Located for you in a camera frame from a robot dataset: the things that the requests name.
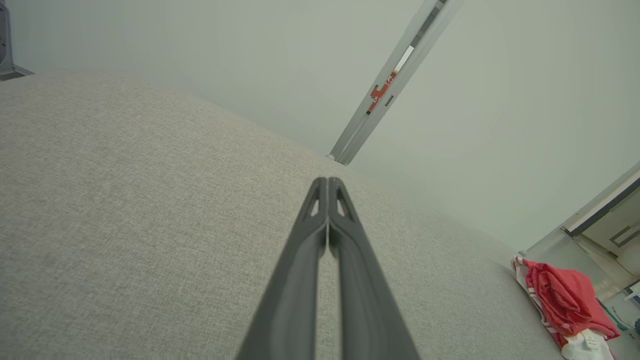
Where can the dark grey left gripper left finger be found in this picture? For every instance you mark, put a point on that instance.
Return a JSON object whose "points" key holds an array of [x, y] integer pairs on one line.
{"points": [[290, 300]]}

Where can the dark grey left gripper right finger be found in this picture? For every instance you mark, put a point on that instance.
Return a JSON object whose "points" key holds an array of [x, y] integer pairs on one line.
{"points": [[370, 310]]}

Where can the red and white numbered jersey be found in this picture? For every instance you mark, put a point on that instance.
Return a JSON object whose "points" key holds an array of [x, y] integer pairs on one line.
{"points": [[565, 300]]}

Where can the red object behind post gap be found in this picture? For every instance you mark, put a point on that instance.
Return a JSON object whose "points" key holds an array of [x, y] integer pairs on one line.
{"points": [[380, 92]]}

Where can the grey partition end post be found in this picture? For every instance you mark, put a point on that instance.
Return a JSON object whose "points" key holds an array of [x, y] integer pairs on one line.
{"points": [[600, 200]]}

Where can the grey metal stand bracket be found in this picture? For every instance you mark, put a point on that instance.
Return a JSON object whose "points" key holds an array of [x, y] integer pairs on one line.
{"points": [[10, 74]]}

